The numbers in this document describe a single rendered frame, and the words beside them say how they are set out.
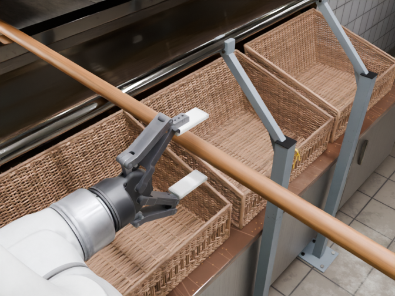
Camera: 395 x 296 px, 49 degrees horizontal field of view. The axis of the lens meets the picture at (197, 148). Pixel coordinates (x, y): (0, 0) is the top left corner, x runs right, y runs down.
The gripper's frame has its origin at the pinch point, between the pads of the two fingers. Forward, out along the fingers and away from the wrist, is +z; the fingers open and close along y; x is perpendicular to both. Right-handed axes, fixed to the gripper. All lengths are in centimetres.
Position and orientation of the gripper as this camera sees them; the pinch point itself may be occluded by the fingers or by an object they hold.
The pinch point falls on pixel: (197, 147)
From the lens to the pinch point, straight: 73.6
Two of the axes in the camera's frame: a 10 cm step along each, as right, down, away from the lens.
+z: 6.9, -4.6, 5.6
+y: 0.0, 7.7, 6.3
